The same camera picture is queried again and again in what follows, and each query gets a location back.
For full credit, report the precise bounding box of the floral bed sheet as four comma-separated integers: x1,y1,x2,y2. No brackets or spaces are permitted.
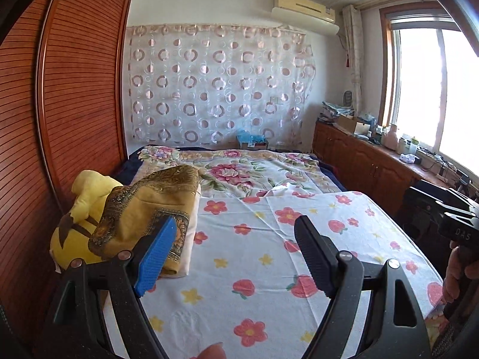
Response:
112,145,348,195

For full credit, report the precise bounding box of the circle patterned sheer curtain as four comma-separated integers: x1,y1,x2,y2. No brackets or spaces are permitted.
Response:
125,24,317,146

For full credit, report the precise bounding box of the cardboard box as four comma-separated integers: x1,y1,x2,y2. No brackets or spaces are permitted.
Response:
337,115,369,135

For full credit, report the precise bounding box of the low wooden cabinet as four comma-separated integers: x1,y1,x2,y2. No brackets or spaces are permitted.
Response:
312,120,450,195

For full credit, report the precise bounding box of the person's left hand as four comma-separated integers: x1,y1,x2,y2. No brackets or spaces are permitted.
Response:
198,342,227,359

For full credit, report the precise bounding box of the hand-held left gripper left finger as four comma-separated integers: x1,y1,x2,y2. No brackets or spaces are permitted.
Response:
32,215,178,359

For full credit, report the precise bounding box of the person's right hand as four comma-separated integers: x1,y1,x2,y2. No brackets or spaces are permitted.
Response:
442,247,467,306

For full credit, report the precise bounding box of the wooden slatted wardrobe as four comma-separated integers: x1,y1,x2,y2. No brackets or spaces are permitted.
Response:
0,0,135,345

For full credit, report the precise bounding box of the yellow plush toy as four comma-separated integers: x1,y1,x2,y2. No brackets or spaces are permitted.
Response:
50,170,124,270

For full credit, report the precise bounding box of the stack of folded cloths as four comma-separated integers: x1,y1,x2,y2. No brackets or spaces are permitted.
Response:
321,101,354,118

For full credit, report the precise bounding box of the brown patterned garment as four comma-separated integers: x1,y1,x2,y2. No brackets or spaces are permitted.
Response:
88,165,201,275

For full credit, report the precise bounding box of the white jug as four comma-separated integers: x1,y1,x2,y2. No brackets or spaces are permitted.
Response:
383,123,399,150

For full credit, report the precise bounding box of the wall air conditioner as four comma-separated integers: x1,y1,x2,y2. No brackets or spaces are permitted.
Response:
271,0,341,36

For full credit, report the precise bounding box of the floral blanket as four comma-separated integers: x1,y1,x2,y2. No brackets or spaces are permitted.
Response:
137,147,341,199

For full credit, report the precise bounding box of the cream folded cloth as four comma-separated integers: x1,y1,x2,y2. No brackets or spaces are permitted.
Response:
161,185,203,279

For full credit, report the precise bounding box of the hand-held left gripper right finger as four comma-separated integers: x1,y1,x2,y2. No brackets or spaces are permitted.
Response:
293,214,432,359

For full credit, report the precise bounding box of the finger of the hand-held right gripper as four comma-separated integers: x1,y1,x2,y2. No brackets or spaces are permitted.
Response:
404,180,478,238

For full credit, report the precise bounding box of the blue packet box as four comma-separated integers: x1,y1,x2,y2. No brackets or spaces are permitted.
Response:
236,129,268,150

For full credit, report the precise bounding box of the beige window curtain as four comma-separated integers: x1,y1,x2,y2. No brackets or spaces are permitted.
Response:
342,4,365,109

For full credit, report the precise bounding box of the window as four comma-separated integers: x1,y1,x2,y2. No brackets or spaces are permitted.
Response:
378,5,479,180

